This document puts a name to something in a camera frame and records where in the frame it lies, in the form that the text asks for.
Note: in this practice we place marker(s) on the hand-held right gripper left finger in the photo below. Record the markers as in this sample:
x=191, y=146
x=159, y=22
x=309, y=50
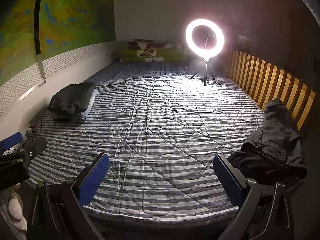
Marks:
x=93, y=180

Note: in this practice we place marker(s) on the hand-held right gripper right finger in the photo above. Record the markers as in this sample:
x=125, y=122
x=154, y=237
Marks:
x=230, y=180

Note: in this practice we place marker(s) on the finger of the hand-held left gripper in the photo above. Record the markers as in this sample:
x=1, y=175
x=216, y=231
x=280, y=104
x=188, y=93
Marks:
x=36, y=145
x=11, y=140

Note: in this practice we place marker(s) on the black garment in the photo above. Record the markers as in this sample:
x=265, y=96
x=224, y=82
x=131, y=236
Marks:
x=260, y=166

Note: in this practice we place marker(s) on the grey woven garment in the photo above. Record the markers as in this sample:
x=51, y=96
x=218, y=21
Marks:
x=277, y=135

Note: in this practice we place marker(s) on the person's left hand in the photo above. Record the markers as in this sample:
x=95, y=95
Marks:
x=16, y=208

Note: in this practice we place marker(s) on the white power strip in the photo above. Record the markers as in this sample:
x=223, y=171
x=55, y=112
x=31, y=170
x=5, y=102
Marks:
x=29, y=131

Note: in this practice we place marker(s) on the dark folded garment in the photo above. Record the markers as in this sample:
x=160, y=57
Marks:
x=70, y=97

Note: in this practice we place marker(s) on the blue striped quilted blanket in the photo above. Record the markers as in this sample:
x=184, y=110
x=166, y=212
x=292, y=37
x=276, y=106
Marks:
x=160, y=130

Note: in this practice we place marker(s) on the black and white hanging rod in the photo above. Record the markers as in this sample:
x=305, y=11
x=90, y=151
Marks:
x=37, y=30

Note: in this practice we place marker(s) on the green folded blanket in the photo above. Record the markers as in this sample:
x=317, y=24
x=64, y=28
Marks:
x=170, y=53

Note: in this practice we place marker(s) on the brown patterned folded blanket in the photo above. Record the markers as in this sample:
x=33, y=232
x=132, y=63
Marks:
x=152, y=45

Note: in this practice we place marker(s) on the wooden slat bed rail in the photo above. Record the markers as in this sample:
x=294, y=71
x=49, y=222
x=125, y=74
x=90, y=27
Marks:
x=275, y=80

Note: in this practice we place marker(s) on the green wall map poster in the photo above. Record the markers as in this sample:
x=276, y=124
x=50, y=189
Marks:
x=70, y=10

